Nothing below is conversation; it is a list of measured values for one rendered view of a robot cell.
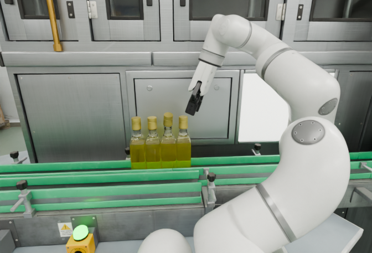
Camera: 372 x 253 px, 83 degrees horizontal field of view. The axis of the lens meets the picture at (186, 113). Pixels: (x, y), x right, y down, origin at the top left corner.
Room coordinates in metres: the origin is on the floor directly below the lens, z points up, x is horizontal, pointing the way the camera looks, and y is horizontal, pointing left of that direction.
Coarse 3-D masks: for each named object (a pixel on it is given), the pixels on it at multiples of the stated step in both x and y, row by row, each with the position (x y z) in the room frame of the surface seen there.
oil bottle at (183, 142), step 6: (180, 138) 0.72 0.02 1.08; (186, 138) 0.72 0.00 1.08; (180, 144) 0.72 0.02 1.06; (186, 144) 0.72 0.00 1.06; (180, 150) 0.72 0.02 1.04; (186, 150) 0.72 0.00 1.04; (180, 156) 0.72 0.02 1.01; (186, 156) 0.72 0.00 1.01; (180, 162) 0.72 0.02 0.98; (186, 162) 0.72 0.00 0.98
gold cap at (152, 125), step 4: (152, 116) 0.75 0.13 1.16; (148, 120) 0.73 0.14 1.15; (152, 120) 0.72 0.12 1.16; (156, 120) 0.73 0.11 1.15; (148, 124) 0.73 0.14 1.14; (152, 124) 0.72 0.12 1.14; (156, 124) 0.73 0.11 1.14; (148, 128) 0.73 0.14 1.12; (152, 128) 0.72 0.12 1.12; (156, 128) 0.73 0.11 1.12
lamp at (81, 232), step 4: (76, 228) 0.54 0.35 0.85; (80, 228) 0.53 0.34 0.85; (84, 228) 0.54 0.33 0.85; (76, 232) 0.52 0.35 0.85; (80, 232) 0.52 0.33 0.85; (84, 232) 0.53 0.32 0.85; (88, 232) 0.54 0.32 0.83; (76, 236) 0.51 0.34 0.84; (80, 236) 0.51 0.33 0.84; (84, 236) 0.52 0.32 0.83; (76, 240) 0.51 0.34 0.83; (80, 240) 0.51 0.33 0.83
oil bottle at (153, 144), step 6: (150, 138) 0.72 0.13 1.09; (156, 138) 0.72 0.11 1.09; (150, 144) 0.71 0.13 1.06; (156, 144) 0.71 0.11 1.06; (150, 150) 0.71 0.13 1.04; (156, 150) 0.71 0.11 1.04; (150, 156) 0.71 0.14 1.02; (156, 156) 0.71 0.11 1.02; (150, 162) 0.71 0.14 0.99; (156, 162) 0.71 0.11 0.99; (150, 168) 0.71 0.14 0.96; (156, 168) 0.71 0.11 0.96
